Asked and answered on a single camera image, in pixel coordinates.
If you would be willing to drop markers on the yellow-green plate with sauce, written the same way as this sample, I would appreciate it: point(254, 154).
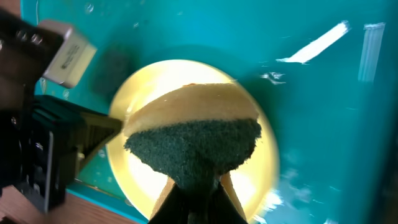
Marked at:
point(252, 181)

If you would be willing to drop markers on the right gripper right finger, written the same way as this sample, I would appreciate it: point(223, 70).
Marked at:
point(222, 209)

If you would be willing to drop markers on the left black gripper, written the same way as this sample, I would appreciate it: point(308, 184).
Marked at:
point(42, 154)

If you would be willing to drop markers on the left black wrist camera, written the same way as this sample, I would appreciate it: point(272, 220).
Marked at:
point(53, 50)

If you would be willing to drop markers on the yellow sponge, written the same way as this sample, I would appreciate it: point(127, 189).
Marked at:
point(195, 134)

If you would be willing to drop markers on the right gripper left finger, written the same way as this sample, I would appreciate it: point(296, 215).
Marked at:
point(174, 209)

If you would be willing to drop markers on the teal plastic serving tray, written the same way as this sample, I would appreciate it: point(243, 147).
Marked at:
point(323, 72)

